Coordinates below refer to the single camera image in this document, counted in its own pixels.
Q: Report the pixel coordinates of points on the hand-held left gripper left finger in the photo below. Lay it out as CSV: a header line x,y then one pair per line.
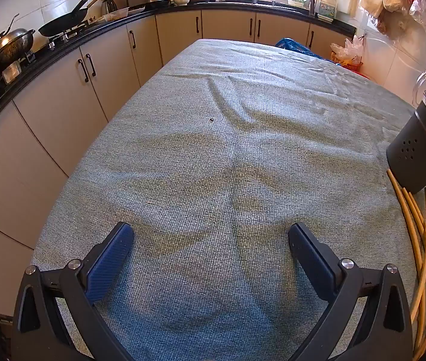
x,y
109,263

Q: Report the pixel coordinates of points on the green-grey tablecloth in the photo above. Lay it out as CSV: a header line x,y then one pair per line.
x,y
235,139

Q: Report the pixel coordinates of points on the small stone bowl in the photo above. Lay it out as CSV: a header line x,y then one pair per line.
x,y
180,1

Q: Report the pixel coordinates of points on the red plastic basket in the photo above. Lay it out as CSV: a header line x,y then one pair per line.
x,y
352,68

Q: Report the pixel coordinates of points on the blue plastic bag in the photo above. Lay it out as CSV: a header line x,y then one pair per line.
x,y
292,44

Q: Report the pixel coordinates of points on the brown hanging bag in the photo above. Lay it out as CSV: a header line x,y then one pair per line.
x,y
387,22

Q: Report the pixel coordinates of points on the steel kettle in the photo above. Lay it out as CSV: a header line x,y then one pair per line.
x,y
108,6

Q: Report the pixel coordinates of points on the gas stove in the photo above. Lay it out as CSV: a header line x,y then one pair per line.
x,y
59,39

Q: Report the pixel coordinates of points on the beige lower cabinets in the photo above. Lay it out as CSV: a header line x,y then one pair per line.
x,y
55,94

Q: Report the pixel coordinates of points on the black kitchen countertop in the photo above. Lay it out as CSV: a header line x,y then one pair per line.
x,y
141,15

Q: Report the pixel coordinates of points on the tray of food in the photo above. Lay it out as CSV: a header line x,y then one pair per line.
x,y
115,14

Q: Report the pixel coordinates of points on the crumpled white plastic bag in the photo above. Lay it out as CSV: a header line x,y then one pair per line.
x,y
348,49

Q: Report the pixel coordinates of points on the white carton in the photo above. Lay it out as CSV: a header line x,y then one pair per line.
x,y
326,7

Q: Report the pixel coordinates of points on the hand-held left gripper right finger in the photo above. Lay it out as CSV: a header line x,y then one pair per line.
x,y
312,267

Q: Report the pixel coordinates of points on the black frying pan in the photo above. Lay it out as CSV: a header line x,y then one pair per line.
x,y
64,20

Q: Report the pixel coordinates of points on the dark grey chopstick holder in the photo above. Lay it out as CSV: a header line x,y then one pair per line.
x,y
415,154

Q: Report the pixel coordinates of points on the steel wok with lid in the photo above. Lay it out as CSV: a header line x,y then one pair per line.
x,y
8,45

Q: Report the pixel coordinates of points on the small steel container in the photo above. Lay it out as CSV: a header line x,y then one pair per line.
x,y
11,72

